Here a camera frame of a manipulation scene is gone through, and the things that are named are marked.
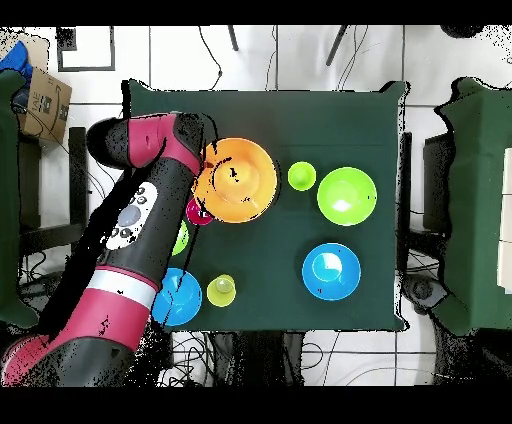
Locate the large orange bowl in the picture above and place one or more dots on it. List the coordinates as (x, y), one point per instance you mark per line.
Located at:
(248, 188)

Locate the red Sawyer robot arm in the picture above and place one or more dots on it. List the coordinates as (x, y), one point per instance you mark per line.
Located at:
(160, 224)

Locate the green cup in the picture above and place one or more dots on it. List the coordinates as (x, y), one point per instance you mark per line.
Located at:
(300, 176)

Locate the red cup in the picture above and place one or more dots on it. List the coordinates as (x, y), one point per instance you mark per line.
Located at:
(196, 214)

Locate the small green bowl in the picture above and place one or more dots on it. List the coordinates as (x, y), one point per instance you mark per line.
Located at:
(182, 240)

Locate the pale translucent yellow cup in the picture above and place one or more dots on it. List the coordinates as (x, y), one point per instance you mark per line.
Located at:
(221, 296)

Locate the large green bowl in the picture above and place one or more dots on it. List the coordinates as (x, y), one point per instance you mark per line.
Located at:
(344, 188)

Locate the dark green table cloth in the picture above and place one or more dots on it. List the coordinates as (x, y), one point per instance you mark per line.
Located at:
(260, 116)

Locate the large blue bowl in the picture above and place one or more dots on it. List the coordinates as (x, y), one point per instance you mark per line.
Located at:
(336, 284)
(184, 296)

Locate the black stand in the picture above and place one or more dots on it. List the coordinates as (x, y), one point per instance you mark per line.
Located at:
(256, 360)

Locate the black tripod leg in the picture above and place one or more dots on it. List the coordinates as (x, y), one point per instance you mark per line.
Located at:
(336, 44)
(233, 38)

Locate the black chair base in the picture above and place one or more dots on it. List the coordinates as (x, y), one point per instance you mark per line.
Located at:
(424, 290)

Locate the green cloth covered table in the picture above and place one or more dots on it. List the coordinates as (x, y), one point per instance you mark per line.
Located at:
(476, 200)
(8, 200)

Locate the printed cardboard box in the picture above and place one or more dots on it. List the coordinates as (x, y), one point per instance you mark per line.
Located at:
(44, 116)

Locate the white box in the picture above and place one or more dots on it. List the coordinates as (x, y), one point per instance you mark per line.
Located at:
(506, 220)

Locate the blue bag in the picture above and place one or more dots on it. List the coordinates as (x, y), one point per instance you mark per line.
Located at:
(18, 58)

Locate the black chair frame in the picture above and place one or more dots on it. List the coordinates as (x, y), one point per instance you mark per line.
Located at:
(78, 180)

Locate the black square floor frame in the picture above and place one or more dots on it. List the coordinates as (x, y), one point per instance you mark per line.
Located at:
(66, 42)

